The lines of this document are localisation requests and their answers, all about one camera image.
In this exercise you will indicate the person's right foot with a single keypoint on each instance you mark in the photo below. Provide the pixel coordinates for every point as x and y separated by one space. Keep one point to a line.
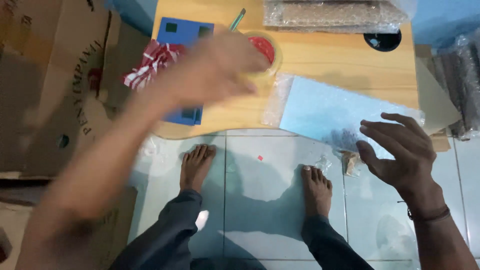
317 191

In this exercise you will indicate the person's left foot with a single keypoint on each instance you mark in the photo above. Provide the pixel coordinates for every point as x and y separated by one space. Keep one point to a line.
195 167

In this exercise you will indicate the clear plastic scrap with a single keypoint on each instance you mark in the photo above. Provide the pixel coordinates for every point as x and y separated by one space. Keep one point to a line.
323 164

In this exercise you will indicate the person's left trouser leg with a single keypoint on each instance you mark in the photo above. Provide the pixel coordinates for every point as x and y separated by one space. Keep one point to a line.
165 236

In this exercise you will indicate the light blue bubble wrapped sheet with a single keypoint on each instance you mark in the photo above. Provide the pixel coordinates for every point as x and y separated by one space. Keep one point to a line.
322 108

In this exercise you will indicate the person's left fingers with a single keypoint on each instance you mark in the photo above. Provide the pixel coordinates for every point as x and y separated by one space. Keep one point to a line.
247 63

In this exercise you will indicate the bubble wrapped brown packet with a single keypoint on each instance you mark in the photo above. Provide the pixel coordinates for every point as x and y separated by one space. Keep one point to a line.
330 15

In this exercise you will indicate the red white striped cloth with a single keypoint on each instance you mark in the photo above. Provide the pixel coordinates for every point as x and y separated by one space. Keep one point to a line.
152 63

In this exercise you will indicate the person's foot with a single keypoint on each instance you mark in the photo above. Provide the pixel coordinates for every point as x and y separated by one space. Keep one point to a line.
195 167
317 191

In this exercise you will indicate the person's left hand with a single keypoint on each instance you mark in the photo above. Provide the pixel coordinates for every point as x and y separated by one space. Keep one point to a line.
210 73

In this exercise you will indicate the person's right trouser leg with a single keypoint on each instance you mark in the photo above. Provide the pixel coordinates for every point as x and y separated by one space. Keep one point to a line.
330 245

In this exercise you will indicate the person's trouser leg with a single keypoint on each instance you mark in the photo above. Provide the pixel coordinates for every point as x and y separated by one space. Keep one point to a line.
330 245
165 236

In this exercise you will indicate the crumpled tape scrap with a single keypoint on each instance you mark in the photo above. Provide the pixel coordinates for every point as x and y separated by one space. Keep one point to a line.
351 163

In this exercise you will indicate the grey cardboard sheet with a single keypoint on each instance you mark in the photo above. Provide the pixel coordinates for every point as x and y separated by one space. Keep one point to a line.
435 101

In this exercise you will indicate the person's right hand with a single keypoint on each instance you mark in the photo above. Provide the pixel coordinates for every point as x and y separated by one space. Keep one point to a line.
403 153

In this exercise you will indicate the bubble wrapped dark bundle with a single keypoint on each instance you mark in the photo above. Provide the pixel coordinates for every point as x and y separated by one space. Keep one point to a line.
459 82

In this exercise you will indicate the wooden low table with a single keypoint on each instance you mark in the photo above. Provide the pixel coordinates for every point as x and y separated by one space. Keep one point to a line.
330 60

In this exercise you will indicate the clear cup with red lid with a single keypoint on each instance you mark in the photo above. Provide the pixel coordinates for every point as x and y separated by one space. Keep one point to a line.
264 48

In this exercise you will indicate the large brown cardboard box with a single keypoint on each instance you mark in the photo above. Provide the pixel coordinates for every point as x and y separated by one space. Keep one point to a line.
45 93

